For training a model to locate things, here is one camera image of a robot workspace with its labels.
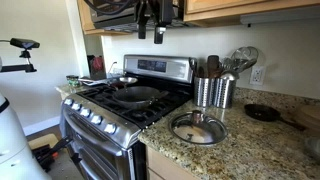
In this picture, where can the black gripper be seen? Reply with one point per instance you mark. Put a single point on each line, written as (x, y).
(163, 10)

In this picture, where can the glass pan lid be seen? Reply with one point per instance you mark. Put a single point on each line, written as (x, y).
(206, 133)

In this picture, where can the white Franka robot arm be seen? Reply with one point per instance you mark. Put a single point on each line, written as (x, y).
(13, 150)

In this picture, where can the dark wok pan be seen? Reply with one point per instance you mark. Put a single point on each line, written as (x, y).
(136, 95)

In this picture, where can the small jar with dark lid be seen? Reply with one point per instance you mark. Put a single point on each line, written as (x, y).
(72, 81)

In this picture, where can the stainless steel microwave hood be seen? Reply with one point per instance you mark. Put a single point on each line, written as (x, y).
(100, 18)

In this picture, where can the dark serving spoon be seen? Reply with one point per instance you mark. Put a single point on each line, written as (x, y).
(193, 65)

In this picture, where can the red cloth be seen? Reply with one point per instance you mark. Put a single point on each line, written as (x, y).
(97, 64)

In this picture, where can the dark wooden spatula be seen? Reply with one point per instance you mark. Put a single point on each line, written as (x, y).
(213, 65)

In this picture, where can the flat grey countertop appliance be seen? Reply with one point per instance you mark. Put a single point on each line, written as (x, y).
(93, 81)

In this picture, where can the perforated steel utensil holder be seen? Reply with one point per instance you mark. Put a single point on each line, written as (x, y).
(224, 93)
(203, 91)

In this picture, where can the steel ladle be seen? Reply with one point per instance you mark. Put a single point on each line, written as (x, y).
(229, 76)

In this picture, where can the steel mesh skimmer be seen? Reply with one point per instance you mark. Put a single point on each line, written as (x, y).
(245, 56)

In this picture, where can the silver stove knob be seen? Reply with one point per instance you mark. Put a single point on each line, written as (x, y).
(96, 119)
(85, 112)
(76, 106)
(68, 101)
(110, 128)

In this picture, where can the stainless steel gas range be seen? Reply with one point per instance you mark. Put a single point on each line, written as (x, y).
(100, 133)

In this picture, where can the light wooden base cabinet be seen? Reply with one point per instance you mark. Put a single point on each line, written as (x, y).
(160, 166)

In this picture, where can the black cast iron skillet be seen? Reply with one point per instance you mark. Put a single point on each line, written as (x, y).
(261, 112)

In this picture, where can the light wooden board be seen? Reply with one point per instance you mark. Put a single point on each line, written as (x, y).
(40, 140)

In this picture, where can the black and orange clamp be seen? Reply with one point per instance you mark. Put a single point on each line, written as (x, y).
(50, 154)

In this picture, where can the round wooden boards stack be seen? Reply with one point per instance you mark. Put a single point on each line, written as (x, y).
(310, 116)

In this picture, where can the small steel bowl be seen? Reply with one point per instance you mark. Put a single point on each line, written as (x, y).
(314, 148)

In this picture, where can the white wall outlet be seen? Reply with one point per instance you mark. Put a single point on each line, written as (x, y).
(257, 75)

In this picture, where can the black stereo camera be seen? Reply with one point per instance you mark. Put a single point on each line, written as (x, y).
(24, 43)

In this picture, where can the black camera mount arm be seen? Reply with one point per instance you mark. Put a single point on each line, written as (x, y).
(18, 68)

